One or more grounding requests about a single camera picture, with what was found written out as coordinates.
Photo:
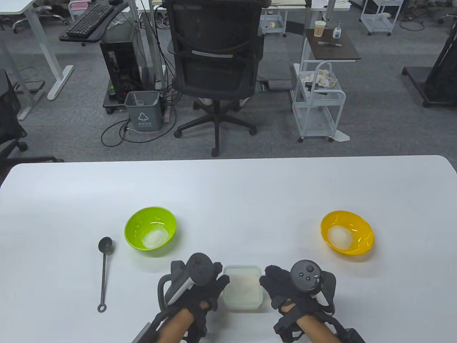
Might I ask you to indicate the person's right hand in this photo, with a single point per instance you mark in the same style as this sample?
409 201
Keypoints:
282 286

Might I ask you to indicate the person's left hand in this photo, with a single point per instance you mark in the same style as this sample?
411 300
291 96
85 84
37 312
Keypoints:
203 294

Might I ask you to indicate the black and white controller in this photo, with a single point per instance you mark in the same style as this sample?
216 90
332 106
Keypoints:
199 268
305 275

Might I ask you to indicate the white sugar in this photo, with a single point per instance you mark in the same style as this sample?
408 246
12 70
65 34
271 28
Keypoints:
155 238
242 287
340 237

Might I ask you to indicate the clear plastic sugar container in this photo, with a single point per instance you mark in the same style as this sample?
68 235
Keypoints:
242 306

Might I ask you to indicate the clear lid with green seal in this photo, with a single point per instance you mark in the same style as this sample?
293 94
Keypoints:
242 268

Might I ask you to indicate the green bowl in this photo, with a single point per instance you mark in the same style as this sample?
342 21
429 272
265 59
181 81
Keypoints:
137 223

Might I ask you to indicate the yellow bowl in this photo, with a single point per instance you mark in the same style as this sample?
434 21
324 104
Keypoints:
360 225

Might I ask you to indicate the person's left forearm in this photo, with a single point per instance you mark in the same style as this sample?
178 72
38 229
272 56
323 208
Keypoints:
176 325

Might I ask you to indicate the person's right forearm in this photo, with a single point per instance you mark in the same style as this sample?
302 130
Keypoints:
317 330

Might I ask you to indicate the white flat board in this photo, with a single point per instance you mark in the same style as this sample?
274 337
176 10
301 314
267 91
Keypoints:
342 136

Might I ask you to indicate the white rolling cart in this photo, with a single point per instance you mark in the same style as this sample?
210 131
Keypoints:
317 107

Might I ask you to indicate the grey trash bin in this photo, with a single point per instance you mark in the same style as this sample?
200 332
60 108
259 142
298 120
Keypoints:
142 110

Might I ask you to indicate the crumpled white cloth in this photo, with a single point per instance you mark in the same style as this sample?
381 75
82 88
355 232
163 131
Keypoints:
321 78

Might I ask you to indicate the black mesh office chair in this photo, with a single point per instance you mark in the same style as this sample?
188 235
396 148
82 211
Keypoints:
214 68

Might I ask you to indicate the dark brown side table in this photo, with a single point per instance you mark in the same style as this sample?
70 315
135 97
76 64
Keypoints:
332 51

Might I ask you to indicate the black computer tower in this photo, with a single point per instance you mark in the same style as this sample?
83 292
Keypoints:
119 68

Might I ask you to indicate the dark pen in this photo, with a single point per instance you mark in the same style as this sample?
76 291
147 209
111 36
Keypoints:
329 44

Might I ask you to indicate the small white cart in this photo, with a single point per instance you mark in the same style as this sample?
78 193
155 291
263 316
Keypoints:
275 29

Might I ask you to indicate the white glue bottle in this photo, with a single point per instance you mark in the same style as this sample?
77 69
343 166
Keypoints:
336 33

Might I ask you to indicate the paper cup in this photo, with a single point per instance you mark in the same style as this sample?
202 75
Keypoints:
320 29

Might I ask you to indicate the black floor stand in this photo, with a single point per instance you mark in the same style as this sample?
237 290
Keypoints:
442 78

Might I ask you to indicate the black swivel chair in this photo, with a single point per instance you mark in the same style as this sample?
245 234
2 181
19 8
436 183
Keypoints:
9 118

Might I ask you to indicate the black keyboard desk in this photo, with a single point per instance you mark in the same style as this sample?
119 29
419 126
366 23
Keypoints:
114 26

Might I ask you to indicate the black keyboard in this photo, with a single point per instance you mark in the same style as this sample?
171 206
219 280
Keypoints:
89 19

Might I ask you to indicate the pink box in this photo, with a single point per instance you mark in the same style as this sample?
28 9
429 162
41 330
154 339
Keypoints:
78 5

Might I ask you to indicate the white standing desk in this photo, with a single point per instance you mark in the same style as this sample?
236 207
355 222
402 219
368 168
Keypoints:
14 6

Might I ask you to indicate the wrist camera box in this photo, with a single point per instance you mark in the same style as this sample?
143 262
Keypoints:
144 336
353 336

